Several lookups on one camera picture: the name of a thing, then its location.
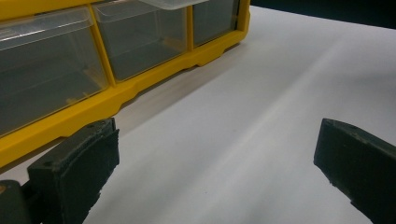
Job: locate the clear plastic drawer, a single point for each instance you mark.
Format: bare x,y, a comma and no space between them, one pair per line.
174,3

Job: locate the set of clear drawers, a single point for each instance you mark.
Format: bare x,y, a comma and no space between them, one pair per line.
46,68

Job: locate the yellow black organizer case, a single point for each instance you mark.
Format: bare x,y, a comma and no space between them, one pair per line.
93,109

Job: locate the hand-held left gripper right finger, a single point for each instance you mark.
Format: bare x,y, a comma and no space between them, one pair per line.
361,165

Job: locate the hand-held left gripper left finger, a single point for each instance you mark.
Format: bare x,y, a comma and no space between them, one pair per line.
74,171

